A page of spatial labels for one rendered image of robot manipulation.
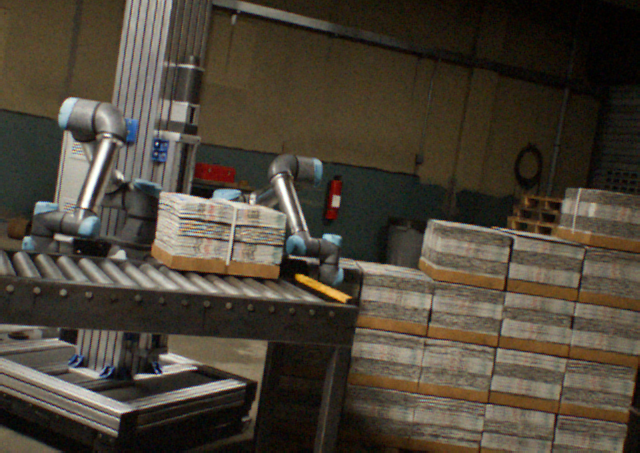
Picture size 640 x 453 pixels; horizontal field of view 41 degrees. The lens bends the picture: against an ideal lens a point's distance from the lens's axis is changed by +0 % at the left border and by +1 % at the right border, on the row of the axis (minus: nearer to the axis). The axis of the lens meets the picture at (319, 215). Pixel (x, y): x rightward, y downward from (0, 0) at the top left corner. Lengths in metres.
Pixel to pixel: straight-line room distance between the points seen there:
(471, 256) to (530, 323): 0.36
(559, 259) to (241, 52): 7.10
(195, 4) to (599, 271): 1.97
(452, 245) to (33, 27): 6.97
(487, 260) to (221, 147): 6.89
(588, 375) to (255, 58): 7.27
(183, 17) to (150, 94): 0.34
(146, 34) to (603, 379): 2.31
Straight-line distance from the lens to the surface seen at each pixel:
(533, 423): 3.64
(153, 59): 3.53
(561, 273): 3.54
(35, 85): 9.65
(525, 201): 10.22
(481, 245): 3.44
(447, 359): 3.48
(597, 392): 3.69
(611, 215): 3.60
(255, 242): 2.84
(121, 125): 2.96
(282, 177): 3.27
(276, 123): 10.27
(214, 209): 2.78
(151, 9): 3.59
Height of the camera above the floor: 1.19
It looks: 3 degrees down
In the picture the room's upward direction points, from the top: 9 degrees clockwise
